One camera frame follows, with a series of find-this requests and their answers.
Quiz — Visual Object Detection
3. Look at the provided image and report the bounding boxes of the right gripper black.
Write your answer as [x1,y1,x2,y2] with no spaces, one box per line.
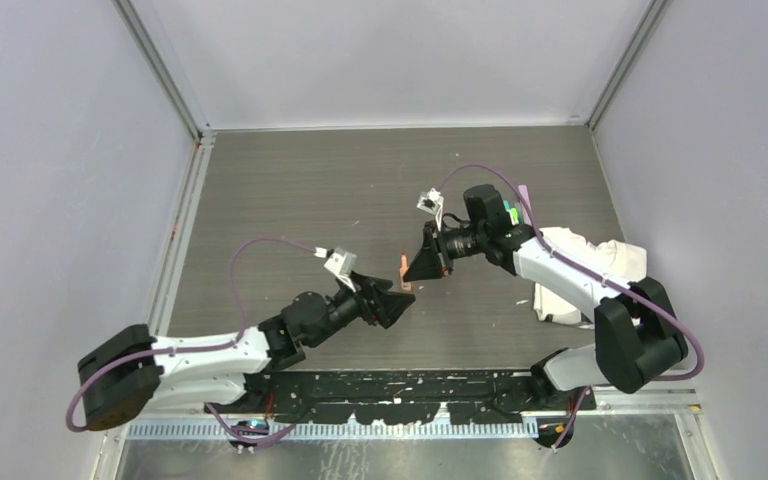
[404,220,487,282]

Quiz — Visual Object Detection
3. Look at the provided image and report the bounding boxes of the orange highlighter pen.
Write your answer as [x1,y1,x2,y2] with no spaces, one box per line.
[399,252,414,293]

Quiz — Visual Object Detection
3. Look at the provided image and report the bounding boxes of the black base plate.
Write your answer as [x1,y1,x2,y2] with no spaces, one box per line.
[217,369,595,425]

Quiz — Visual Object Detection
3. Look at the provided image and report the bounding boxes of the aluminium frame rail left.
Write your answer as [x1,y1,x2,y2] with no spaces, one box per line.
[145,130,216,336]

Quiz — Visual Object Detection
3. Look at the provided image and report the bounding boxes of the white cloth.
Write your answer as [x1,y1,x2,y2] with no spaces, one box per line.
[532,227,648,328]

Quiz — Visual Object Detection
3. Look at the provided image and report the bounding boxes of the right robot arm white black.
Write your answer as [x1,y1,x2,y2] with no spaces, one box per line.
[403,184,689,409]

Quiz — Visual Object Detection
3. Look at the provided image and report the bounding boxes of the pink highlighter pen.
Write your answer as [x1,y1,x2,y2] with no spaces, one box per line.
[517,184,531,210]

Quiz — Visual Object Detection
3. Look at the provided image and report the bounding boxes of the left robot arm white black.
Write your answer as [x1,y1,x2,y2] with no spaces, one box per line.
[66,272,416,432]

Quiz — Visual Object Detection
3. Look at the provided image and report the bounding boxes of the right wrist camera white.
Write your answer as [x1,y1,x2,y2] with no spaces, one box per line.
[416,188,444,230]

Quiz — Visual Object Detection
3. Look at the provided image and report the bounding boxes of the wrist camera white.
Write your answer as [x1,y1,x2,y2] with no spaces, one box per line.
[416,188,444,230]
[314,247,357,292]

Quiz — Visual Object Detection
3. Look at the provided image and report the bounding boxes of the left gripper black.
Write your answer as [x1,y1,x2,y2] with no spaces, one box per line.
[306,271,414,349]

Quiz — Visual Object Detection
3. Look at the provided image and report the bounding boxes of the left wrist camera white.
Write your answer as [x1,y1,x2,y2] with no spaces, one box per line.
[314,247,357,292]

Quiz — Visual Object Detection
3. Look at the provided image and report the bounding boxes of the slotted cable duct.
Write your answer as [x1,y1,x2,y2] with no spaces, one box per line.
[126,417,538,441]

